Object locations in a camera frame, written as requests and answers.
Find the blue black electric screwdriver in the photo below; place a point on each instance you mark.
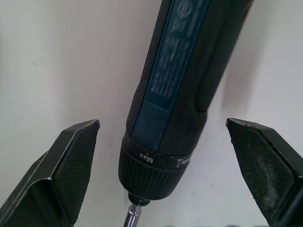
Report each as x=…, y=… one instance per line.
x=170, y=113

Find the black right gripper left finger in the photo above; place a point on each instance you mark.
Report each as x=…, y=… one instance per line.
x=54, y=179

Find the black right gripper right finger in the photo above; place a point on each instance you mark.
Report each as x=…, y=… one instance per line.
x=267, y=175

